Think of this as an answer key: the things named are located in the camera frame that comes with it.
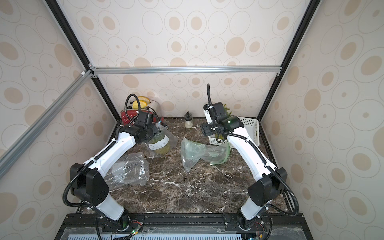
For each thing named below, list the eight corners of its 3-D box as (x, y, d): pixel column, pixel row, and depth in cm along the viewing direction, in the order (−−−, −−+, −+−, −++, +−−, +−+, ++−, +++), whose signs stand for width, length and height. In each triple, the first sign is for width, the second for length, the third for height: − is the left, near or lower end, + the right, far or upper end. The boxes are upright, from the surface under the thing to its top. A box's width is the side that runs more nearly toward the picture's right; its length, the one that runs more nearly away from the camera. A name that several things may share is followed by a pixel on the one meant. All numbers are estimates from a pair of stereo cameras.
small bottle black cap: (183, 126, 118) (182, 115, 108) (188, 122, 121) (187, 111, 111) (189, 129, 116) (188, 118, 106) (193, 125, 118) (193, 114, 109)
